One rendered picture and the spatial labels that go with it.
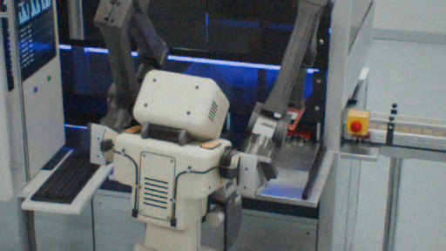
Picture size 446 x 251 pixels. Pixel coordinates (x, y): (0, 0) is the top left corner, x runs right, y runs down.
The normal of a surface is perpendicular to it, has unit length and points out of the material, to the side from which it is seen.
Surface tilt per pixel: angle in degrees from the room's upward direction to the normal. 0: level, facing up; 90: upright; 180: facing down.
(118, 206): 90
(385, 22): 90
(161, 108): 48
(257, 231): 90
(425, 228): 0
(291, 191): 0
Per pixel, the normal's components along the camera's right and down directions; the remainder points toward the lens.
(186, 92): -0.30, -0.38
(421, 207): 0.01, -0.93
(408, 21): -0.26, 0.36
